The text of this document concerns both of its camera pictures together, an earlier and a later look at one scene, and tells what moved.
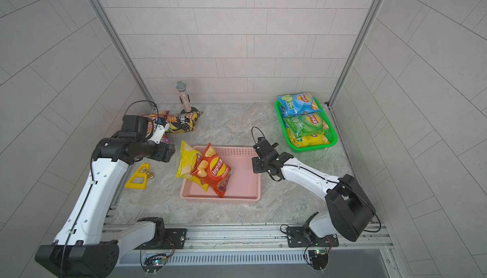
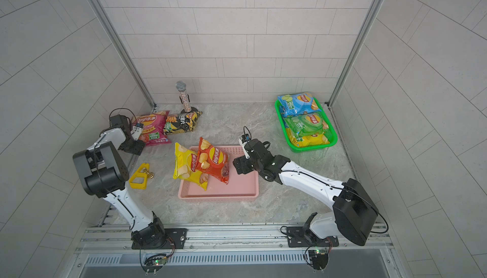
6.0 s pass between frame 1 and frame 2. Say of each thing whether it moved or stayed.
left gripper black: moved
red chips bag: moved
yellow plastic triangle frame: stayed
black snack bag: stayed
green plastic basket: stayed
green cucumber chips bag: stayed
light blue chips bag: stayed
